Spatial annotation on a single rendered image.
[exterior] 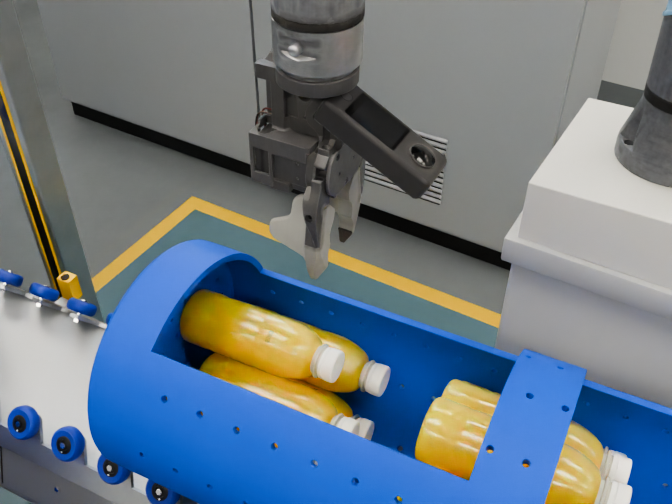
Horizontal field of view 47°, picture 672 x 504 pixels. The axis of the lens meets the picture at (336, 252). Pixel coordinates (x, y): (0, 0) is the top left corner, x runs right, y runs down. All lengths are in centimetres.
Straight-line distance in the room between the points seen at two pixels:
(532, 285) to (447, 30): 136
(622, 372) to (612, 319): 9
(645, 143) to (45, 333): 90
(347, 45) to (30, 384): 76
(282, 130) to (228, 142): 235
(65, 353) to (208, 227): 172
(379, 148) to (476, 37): 168
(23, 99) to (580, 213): 93
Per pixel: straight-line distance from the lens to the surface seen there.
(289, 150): 67
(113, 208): 306
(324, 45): 61
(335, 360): 88
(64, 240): 159
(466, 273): 270
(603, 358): 113
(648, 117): 103
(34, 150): 147
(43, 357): 123
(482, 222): 261
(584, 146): 108
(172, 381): 80
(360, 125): 64
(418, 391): 98
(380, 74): 250
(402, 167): 64
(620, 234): 99
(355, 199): 76
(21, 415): 111
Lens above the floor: 180
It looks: 41 degrees down
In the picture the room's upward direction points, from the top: straight up
